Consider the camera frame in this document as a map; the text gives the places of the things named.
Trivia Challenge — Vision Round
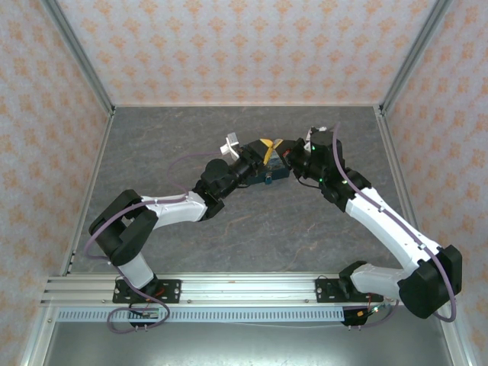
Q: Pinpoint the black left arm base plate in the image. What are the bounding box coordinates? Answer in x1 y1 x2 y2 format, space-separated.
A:
112 279 182 304

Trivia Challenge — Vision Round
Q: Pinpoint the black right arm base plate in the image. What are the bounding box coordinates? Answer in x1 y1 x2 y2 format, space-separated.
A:
315 277 384 304

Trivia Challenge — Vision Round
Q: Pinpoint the long aluminium mounting rail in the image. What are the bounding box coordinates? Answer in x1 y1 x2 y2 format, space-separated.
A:
40 271 401 307

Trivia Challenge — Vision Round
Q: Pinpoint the aluminium frame corner post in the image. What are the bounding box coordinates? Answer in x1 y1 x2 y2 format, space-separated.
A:
40 0 116 116
380 0 454 116

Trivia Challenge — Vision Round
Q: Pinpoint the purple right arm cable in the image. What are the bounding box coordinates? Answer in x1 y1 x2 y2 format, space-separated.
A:
331 120 458 329

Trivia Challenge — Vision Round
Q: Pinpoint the grey slotted cable duct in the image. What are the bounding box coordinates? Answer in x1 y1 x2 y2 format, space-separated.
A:
56 307 346 323

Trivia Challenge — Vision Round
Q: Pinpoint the grey metal sheet panel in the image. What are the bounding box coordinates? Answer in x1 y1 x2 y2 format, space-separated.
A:
41 322 454 366

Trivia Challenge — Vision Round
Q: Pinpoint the right base circuit board bracket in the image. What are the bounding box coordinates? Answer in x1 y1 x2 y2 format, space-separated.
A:
342 303 390 331

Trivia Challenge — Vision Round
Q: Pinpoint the left base circuit board bracket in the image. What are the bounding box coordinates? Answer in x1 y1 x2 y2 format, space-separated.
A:
127 303 160 331

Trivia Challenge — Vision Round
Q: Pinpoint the blue starry night tin box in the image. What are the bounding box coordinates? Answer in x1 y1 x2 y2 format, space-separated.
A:
246 158 293 187

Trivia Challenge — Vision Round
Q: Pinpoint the aluminium table side rail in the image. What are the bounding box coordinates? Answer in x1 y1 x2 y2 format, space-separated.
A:
59 108 115 276
374 106 420 230

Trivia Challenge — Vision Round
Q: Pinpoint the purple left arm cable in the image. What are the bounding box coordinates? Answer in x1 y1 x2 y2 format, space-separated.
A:
82 150 230 333

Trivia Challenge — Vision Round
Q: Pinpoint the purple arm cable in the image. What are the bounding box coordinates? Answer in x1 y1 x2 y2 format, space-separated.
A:
82 150 230 333
331 120 458 329

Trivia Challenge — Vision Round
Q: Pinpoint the base circuit board bracket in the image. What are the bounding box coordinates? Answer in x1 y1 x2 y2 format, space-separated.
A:
127 303 160 331
342 303 390 331

